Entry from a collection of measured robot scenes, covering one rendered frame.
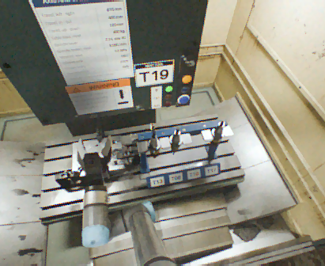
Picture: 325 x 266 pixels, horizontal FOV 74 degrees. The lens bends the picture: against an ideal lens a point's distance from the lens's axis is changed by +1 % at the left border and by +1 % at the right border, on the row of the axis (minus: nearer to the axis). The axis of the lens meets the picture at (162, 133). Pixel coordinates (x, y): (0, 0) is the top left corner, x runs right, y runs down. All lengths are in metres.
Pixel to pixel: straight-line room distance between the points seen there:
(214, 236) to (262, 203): 0.36
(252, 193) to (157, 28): 1.26
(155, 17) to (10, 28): 0.27
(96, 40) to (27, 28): 0.12
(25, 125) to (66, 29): 1.79
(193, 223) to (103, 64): 1.12
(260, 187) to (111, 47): 1.29
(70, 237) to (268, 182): 1.30
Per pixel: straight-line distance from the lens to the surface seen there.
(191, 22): 0.51
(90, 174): 0.72
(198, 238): 1.42
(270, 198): 1.54
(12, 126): 2.28
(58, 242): 1.62
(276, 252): 1.47
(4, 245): 1.66
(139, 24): 0.49
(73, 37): 0.50
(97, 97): 0.60
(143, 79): 0.57
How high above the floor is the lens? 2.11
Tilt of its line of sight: 55 degrees down
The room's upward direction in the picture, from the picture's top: 2 degrees clockwise
